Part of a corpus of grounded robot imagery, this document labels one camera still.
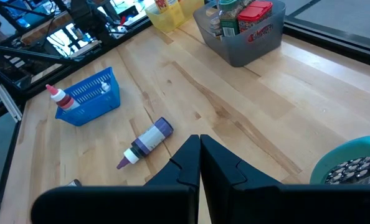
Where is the blue plastic basket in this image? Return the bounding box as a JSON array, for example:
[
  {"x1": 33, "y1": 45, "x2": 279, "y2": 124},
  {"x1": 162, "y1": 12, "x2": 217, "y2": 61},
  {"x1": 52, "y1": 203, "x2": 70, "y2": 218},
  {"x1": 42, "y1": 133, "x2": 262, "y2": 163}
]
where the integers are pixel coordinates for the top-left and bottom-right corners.
[{"x1": 54, "y1": 66, "x2": 121, "y2": 127}]

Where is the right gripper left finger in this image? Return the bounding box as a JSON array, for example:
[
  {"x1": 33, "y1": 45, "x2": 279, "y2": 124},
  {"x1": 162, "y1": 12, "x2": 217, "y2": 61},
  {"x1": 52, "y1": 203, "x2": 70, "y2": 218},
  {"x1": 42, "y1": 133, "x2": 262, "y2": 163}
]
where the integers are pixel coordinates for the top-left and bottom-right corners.
[{"x1": 31, "y1": 134, "x2": 201, "y2": 224}]

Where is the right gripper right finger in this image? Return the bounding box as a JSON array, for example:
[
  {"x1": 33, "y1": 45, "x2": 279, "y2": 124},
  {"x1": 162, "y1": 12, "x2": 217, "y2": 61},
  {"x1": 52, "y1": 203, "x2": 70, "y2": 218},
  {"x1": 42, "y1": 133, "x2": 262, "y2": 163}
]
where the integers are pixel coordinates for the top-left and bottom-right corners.
[{"x1": 199, "y1": 134, "x2": 370, "y2": 224}]

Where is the red-lidded spice tin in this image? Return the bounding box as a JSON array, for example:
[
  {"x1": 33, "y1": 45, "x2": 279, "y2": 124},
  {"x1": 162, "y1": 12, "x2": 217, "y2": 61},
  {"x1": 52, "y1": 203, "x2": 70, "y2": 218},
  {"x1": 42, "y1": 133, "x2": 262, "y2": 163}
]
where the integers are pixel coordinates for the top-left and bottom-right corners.
[{"x1": 237, "y1": 0, "x2": 273, "y2": 34}]

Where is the red icing bottle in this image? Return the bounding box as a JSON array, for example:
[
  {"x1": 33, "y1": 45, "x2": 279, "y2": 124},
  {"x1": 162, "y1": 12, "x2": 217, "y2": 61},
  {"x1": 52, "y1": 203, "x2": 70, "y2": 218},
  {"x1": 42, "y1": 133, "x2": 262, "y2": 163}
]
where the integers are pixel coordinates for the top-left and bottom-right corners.
[{"x1": 45, "y1": 83, "x2": 81, "y2": 112}]

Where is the white metal strip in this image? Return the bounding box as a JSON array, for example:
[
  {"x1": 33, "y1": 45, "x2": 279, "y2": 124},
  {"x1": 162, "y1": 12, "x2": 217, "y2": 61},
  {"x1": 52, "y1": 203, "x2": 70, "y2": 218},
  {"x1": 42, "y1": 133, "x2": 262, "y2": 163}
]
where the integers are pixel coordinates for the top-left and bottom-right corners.
[{"x1": 0, "y1": 80, "x2": 23, "y2": 123}]

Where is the green-lidded spice jar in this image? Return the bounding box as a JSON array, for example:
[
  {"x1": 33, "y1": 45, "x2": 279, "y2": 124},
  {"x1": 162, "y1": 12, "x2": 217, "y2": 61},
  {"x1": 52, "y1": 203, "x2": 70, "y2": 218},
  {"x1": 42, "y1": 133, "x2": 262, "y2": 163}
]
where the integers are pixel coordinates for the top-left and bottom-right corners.
[{"x1": 218, "y1": 0, "x2": 242, "y2": 37}]

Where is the clear yellow plastic bin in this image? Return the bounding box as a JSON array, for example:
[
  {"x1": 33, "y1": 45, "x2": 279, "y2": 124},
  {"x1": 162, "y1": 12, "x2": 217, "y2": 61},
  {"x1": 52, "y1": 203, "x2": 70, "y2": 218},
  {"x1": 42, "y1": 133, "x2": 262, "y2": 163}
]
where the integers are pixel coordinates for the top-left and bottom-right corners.
[{"x1": 145, "y1": 0, "x2": 205, "y2": 34}]

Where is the teal-framed metal box grater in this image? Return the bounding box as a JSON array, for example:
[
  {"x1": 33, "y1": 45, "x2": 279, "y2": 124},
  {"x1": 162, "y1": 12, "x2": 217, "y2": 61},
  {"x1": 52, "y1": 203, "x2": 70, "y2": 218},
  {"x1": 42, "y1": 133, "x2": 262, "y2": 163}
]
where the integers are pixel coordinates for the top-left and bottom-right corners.
[{"x1": 309, "y1": 135, "x2": 370, "y2": 187}]

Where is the dark grey plastic bin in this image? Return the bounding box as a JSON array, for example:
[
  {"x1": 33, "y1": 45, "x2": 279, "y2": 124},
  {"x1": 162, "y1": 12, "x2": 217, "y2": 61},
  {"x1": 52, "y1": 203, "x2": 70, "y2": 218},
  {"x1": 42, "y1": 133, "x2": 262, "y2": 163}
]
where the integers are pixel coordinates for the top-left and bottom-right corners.
[{"x1": 192, "y1": 0, "x2": 287, "y2": 68}]

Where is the purple icing bottle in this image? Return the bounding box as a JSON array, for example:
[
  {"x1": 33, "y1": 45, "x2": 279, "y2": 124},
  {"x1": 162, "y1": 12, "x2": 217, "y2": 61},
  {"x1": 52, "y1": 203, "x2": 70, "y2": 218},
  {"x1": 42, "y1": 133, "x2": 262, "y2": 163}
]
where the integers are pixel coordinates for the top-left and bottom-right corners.
[{"x1": 116, "y1": 116, "x2": 174, "y2": 170}]

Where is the yellow Corn Pops cereal box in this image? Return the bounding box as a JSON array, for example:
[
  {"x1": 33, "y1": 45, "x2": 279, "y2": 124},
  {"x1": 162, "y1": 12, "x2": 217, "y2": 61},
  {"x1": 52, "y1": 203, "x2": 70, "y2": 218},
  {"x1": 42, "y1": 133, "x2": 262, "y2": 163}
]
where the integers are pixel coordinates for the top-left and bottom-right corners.
[{"x1": 154, "y1": 0, "x2": 179, "y2": 14}]

